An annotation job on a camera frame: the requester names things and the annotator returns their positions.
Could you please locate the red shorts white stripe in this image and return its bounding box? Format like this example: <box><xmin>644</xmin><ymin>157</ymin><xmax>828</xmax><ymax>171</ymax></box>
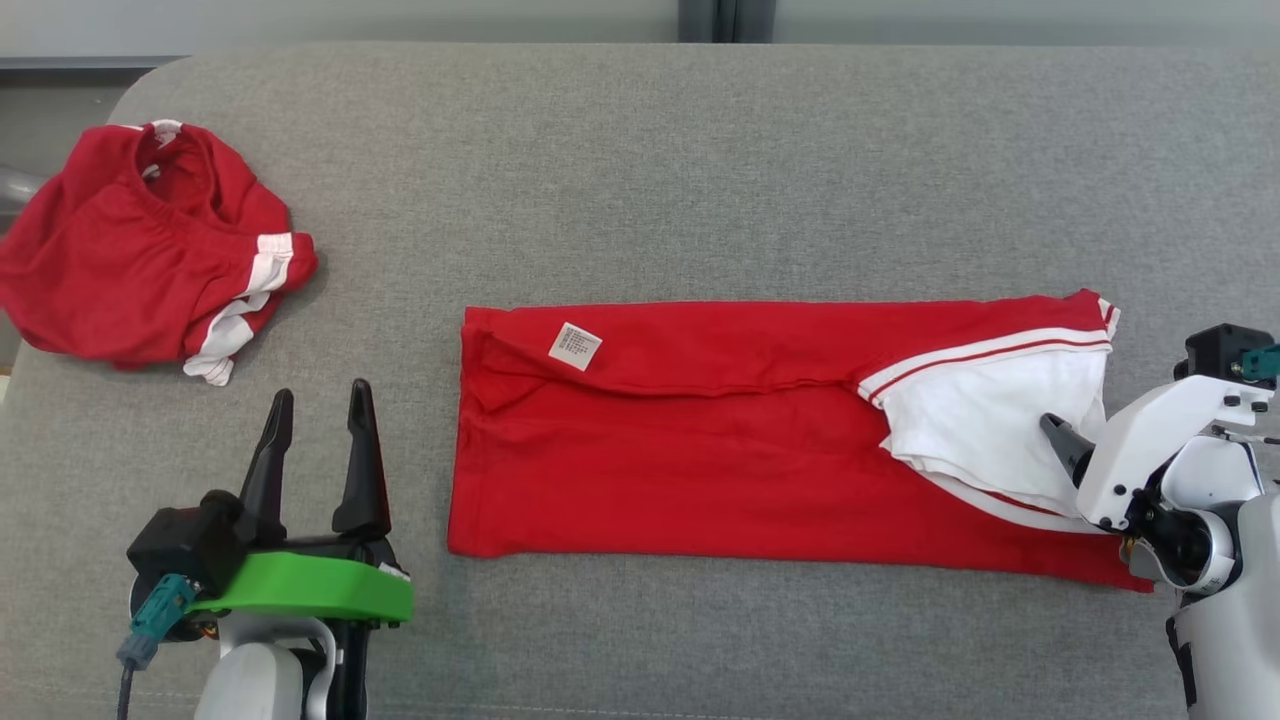
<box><xmin>0</xmin><ymin>119</ymin><xmax>319</xmax><ymax>387</ymax></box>

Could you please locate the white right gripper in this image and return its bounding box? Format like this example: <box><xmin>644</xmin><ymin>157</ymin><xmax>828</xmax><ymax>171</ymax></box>
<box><xmin>1040</xmin><ymin>375</ymin><xmax>1277</xmax><ymax>532</ymax></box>

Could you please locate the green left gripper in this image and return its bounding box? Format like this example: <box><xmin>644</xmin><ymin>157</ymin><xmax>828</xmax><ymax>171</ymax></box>
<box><xmin>185</xmin><ymin>379</ymin><xmax>415</xmax><ymax>628</ymax></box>

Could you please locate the red basketball jersey white trim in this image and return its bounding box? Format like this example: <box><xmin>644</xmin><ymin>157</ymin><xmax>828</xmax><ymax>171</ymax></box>
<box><xmin>446</xmin><ymin>289</ymin><xmax>1156</xmax><ymax>594</ymax></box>

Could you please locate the teal left camera connector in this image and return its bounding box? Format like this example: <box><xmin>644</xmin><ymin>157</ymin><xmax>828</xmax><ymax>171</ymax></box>
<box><xmin>116</xmin><ymin>574</ymin><xmax>199</xmax><ymax>672</ymax></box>

